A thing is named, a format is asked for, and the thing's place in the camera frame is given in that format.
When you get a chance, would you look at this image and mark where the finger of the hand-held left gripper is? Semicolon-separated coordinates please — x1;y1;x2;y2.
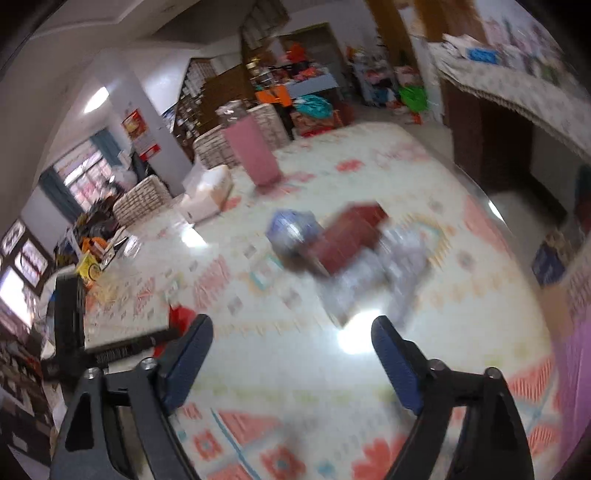
85;328;181;365

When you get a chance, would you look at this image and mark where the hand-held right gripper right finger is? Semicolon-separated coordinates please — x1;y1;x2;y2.
370;315;536;480

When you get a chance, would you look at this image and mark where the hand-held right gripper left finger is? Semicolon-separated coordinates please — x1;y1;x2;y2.
50;314;214;480

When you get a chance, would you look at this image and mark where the red wrapper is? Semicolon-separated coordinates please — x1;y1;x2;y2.
154;305;199;358

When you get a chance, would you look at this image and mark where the dark red box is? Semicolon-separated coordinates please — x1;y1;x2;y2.
307;203;389;278

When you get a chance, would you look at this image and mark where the pink plastic bin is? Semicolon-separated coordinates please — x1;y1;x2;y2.
224;115;282;188

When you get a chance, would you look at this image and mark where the yellow box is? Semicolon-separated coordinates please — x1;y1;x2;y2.
75;254;102;282

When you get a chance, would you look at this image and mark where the white cardboard box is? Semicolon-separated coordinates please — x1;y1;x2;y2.
323;258;398;324

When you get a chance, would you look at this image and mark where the clear plastic bag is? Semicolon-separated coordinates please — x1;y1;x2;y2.
379;226;432;296

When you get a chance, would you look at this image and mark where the woven chair back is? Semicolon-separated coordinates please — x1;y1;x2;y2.
193;124;241;169
249;104;296;151
113;175;171;227

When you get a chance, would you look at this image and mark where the window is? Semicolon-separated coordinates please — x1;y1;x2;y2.
39;138;121;222

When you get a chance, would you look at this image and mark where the white tissue pack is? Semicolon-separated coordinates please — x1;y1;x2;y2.
180;164;234;222

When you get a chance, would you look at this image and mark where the blue plastic bag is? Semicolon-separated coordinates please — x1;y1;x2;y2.
267;209;324;259

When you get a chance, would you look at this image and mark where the pink cloth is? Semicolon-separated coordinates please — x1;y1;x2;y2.
551;323;591;462

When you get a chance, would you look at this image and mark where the dark wooden sideboard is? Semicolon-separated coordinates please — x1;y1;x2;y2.
438;74;568;222

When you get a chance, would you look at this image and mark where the green bag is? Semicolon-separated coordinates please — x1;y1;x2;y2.
399;85;430;114

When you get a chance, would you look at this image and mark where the orange crate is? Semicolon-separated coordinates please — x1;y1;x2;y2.
255;85;294;107

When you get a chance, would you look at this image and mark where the teal cloth pile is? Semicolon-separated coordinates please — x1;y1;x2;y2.
295;95;333;118

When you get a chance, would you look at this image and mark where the white lace table runner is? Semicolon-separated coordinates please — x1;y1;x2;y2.
429;28;591;158

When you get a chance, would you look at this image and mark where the red wall poster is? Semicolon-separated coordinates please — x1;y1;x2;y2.
121;107;162;160

